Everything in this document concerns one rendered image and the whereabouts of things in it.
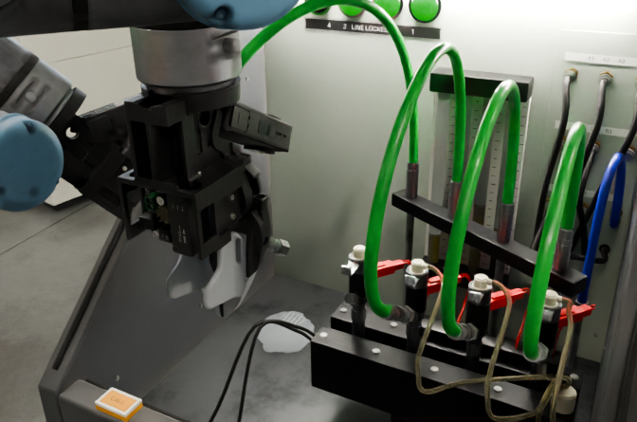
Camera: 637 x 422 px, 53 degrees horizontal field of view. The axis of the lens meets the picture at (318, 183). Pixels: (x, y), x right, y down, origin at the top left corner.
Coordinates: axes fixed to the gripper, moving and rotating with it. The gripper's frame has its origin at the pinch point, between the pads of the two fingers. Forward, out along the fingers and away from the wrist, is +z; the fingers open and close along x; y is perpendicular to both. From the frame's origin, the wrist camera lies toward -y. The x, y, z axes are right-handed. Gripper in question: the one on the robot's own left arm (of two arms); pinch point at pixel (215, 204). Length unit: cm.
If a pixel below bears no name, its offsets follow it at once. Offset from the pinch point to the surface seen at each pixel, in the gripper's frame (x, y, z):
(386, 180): 18.6, -11.1, 6.3
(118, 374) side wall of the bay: -19.4, 27.5, 10.3
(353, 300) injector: 1.9, -0.3, 22.4
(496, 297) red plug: 13.4, -10.4, 31.9
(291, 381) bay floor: -15.7, 15.3, 33.4
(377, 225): 18.9, -7.0, 8.1
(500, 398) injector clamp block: 16.9, -0.5, 37.5
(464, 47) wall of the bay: -6.9, -40.7, 19.9
